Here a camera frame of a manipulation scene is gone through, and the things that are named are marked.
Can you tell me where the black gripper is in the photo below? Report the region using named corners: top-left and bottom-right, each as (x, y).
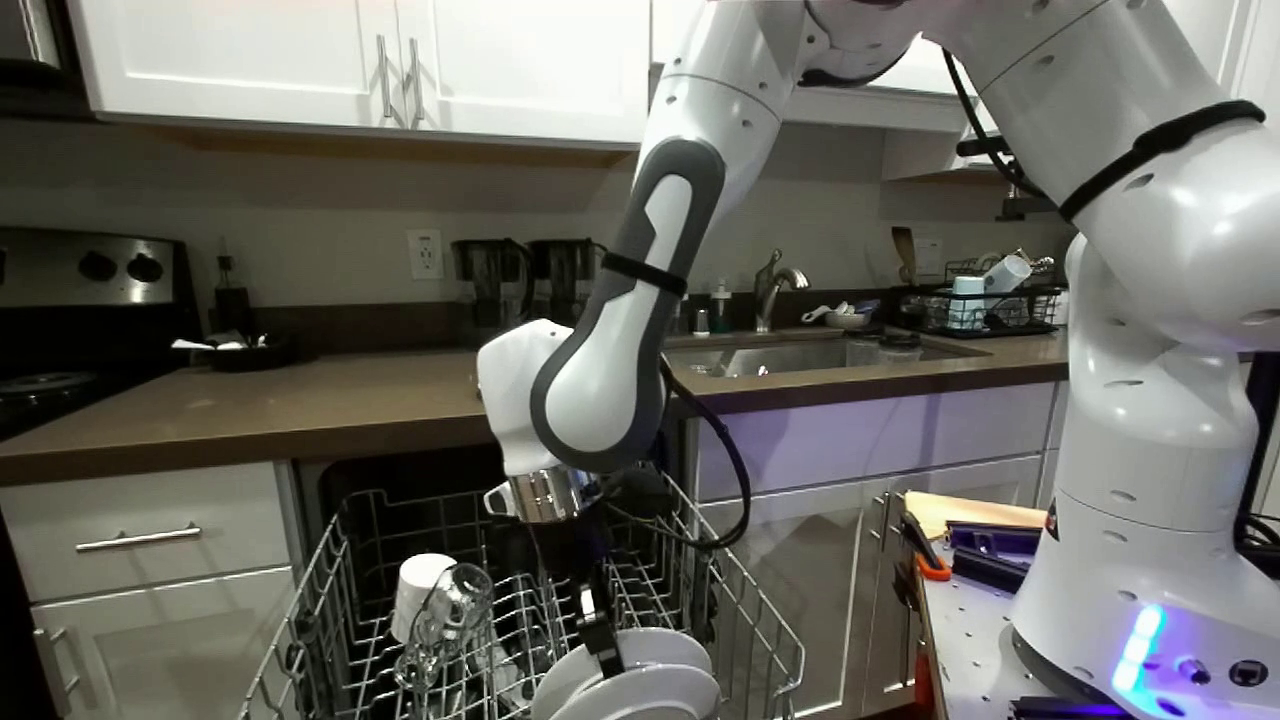
top-left (537, 498), bottom-right (642, 680)

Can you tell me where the white round plate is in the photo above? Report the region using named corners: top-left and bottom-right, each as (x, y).
top-left (553, 656), bottom-right (726, 720)
top-left (530, 626), bottom-right (717, 720)

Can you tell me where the clear drinking glass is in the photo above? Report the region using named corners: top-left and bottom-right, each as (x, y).
top-left (422, 562), bottom-right (502, 671)

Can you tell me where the white cup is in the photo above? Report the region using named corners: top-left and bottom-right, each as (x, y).
top-left (387, 548), bottom-right (460, 648)

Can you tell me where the metal dish rack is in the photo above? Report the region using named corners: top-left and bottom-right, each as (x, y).
top-left (291, 426), bottom-right (691, 720)

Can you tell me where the white sink base cabinet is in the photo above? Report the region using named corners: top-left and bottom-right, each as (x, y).
top-left (685, 379), bottom-right (1071, 720)

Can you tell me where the small soap bottle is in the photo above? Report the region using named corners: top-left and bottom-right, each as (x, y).
top-left (709, 276), bottom-right (741, 341)

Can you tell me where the steel kitchen sink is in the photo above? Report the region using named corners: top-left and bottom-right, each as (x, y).
top-left (661, 328), bottom-right (992, 386)

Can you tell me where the chrome kitchen faucet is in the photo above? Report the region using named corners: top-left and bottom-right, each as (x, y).
top-left (743, 256), bottom-right (816, 338)

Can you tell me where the wooden board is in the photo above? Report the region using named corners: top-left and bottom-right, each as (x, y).
top-left (902, 489), bottom-right (1055, 546)

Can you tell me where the black dish with white paper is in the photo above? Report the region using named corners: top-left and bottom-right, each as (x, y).
top-left (170, 333), bottom-right (311, 376)

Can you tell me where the white base cabinet with drawer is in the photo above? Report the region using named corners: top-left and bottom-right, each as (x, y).
top-left (0, 460), bottom-right (304, 720)

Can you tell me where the dark bottle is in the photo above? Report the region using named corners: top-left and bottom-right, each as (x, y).
top-left (209, 237), bottom-right (261, 341)

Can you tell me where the dish drying rack with dishes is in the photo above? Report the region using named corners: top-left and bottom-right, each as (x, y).
top-left (918, 251), bottom-right (1071, 341)

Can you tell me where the black steel kitchen stove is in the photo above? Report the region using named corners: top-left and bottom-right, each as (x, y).
top-left (0, 226), bottom-right (209, 446)

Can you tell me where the dark over-range microwave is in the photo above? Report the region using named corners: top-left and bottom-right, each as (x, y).
top-left (0, 0), bottom-right (72, 87)

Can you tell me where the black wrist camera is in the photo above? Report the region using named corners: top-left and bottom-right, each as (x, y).
top-left (606, 455), bottom-right (680, 527)

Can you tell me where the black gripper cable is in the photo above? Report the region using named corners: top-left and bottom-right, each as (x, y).
top-left (585, 372), bottom-right (756, 556)

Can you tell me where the white wire dishwasher rack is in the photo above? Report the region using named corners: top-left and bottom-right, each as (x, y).
top-left (235, 451), bottom-right (812, 720)

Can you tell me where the orange handled tool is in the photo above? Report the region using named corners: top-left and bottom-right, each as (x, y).
top-left (893, 504), bottom-right (961, 588)

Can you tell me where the white wall outlet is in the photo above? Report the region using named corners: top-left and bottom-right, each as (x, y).
top-left (405, 226), bottom-right (447, 285)

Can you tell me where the silver drawer handle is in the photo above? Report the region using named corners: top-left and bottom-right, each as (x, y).
top-left (72, 521), bottom-right (209, 562)

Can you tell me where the silver cabinet door handle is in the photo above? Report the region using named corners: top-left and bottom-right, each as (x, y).
top-left (45, 620), bottom-right (87, 705)

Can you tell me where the black robot base cable bundle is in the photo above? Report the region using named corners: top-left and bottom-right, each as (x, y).
top-left (1230, 351), bottom-right (1280, 580)

